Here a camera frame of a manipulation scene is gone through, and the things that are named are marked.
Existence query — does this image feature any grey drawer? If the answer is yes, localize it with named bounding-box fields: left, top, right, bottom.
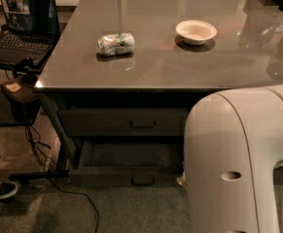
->
left=58, top=108, right=188, bottom=137
left=69, top=138, right=183, bottom=187

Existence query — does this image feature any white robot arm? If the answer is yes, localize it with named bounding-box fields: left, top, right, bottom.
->
left=184, top=84, right=283, bottom=233

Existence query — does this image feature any white paper bowl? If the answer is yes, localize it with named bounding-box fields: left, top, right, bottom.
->
left=175, top=20, right=217, bottom=46

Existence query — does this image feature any wrapped snack package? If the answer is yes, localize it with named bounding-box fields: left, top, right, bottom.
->
left=97, top=33, right=135, bottom=56

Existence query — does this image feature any black laptop stand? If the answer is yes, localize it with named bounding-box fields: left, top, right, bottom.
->
left=0, top=58, right=71, bottom=183

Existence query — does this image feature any black laptop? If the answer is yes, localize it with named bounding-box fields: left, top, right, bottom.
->
left=0, top=0, right=60, bottom=68

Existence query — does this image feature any black floor cable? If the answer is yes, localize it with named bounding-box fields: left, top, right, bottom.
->
left=24, top=125, right=100, bottom=233

